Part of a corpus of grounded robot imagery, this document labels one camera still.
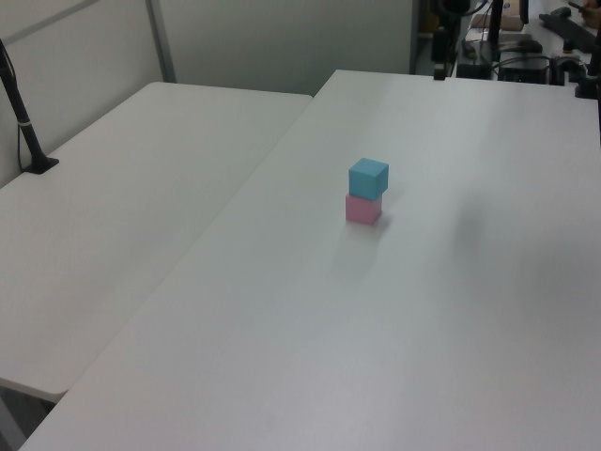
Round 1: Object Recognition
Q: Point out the black electronics box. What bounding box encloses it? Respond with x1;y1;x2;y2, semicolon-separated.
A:
497;55;551;85

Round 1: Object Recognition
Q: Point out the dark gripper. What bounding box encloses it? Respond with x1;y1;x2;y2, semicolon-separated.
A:
431;28;448;83

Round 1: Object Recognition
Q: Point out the black cable on pole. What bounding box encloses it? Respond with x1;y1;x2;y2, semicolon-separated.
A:
15;122;27;173

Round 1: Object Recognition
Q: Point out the long black bar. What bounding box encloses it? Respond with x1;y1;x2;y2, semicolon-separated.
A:
538;8;598;54

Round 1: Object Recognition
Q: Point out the blue cube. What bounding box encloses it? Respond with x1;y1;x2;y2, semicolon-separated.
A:
347;157;391;200

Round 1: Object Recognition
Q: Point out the black table clamp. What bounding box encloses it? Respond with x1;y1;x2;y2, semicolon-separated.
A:
573;46;601;101

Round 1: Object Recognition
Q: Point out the black camera stand pole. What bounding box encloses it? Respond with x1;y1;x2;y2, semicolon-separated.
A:
0;38;61;176

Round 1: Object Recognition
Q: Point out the grey metal partition post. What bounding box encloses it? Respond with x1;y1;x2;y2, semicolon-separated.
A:
145;0;177;85

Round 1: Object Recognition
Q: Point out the grey shelf frame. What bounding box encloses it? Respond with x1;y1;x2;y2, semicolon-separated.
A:
408;0;423;76

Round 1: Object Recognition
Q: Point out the small black flat box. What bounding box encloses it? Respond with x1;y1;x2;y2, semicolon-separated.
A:
456;62;492;80

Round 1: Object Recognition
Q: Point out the pink cube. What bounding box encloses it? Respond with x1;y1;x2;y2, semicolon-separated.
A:
345;192;383;226

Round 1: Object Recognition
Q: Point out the black upright stand post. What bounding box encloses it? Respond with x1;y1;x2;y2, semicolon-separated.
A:
486;0;505;52

